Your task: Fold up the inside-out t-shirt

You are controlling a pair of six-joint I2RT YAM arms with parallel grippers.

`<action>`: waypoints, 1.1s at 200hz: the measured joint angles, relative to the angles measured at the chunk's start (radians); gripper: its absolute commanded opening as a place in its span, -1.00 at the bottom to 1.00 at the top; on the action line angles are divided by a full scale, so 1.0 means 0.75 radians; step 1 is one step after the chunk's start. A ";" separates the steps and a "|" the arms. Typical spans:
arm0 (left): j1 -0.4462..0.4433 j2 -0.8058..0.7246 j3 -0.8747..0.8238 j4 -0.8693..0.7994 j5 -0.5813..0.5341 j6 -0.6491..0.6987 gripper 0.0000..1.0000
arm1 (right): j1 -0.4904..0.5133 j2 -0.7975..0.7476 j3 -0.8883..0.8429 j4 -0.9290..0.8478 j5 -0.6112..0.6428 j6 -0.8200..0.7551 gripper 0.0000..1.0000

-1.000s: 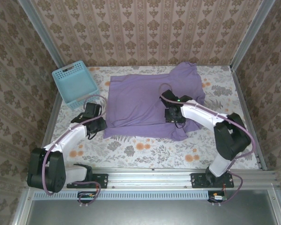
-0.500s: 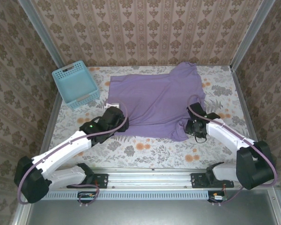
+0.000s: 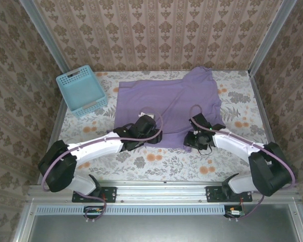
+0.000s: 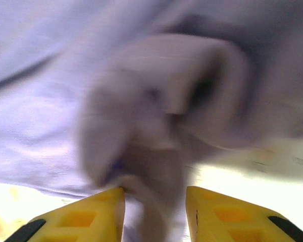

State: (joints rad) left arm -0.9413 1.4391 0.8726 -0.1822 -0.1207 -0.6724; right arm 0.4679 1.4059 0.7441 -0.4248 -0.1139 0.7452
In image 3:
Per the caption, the grey metal shelf plate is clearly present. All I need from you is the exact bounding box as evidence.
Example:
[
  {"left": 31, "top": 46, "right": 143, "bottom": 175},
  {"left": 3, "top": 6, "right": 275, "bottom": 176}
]
[{"left": 12, "top": 204, "right": 303, "bottom": 242}]

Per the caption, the aluminium frame post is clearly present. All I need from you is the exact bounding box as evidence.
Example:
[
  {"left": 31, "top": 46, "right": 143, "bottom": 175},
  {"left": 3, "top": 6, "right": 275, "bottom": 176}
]
[
  {"left": 248, "top": 0, "right": 297, "bottom": 76},
  {"left": 19, "top": 0, "right": 69, "bottom": 73}
]

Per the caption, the light blue slotted cable duct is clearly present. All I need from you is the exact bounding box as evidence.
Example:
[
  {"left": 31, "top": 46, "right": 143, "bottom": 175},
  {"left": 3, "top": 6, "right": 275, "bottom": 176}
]
[{"left": 36, "top": 204, "right": 227, "bottom": 215}]

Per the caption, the aluminium table edge rail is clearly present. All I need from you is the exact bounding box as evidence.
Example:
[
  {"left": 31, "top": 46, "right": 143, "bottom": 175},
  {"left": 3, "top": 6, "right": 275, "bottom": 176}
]
[
  {"left": 37, "top": 98, "right": 68, "bottom": 184},
  {"left": 248, "top": 72, "right": 289, "bottom": 184}
]

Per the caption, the light blue plastic basket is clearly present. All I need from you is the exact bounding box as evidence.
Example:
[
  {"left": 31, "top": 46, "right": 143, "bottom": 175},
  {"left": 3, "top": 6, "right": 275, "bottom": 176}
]
[{"left": 56, "top": 65, "right": 109, "bottom": 118}]

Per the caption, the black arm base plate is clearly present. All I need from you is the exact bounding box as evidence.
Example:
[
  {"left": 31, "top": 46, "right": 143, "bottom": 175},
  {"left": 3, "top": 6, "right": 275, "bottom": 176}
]
[
  {"left": 206, "top": 186, "right": 253, "bottom": 204},
  {"left": 72, "top": 186, "right": 117, "bottom": 204}
]

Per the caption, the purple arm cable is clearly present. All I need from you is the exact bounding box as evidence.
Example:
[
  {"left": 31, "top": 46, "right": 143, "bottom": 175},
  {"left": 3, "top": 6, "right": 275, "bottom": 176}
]
[
  {"left": 190, "top": 105, "right": 296, "bottom": 221},
  {"left": 41, "top": 106, "right": 164, "bottom": 223}
]

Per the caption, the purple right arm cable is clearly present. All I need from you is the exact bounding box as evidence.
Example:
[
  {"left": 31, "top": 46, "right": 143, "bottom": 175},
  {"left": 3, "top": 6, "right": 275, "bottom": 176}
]
[{"left": 190, "top": 105, "right": 296, "bottom": 221}]

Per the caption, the small circuit board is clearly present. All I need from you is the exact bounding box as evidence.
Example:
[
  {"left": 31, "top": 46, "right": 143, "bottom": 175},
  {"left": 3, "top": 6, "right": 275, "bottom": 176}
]
[
  {"left": 83, "top": 205, "right": 104, "bottom": 217},
  {"left": 224, "top": 205, "right": 245, "bottom": 218}
]

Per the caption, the floral tablecloth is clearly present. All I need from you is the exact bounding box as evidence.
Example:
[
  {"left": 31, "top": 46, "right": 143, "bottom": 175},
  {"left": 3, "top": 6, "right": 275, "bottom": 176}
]
[{"left": 47, "top": 70, "right": 280, "bottom": 183}]

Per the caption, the purple t-shirt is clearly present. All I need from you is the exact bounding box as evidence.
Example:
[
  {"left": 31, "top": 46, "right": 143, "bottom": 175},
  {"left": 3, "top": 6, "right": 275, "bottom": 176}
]
[{"left": 113, "top": 66, "right": 223, "bottom": 153}]

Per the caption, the aluminium mounting rail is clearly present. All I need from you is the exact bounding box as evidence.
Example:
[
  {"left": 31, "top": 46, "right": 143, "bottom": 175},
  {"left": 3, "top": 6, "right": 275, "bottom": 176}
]
[{"left": 26, "top": 180, "right": 301, "bottom": 204}]

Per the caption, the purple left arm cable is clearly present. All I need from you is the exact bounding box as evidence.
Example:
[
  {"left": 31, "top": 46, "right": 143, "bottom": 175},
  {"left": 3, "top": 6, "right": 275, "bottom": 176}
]
[{"left": 41, "top": 106, "right": 164, "bottom": 223}]

